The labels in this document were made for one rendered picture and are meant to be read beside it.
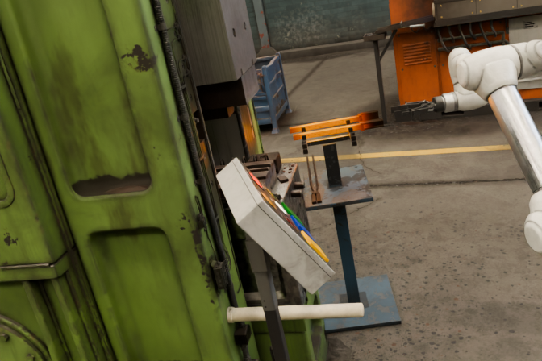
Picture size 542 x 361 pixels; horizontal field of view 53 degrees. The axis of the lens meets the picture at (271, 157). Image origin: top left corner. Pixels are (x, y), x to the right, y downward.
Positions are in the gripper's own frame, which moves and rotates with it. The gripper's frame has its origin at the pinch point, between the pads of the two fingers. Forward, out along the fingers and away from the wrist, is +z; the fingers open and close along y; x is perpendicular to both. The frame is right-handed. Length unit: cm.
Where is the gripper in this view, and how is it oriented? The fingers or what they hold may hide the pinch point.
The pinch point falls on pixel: (398, 111)
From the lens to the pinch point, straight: 259.2
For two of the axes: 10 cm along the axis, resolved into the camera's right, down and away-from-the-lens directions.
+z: -9.8, 1.7, 0.8
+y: 0.1, -3.5, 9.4
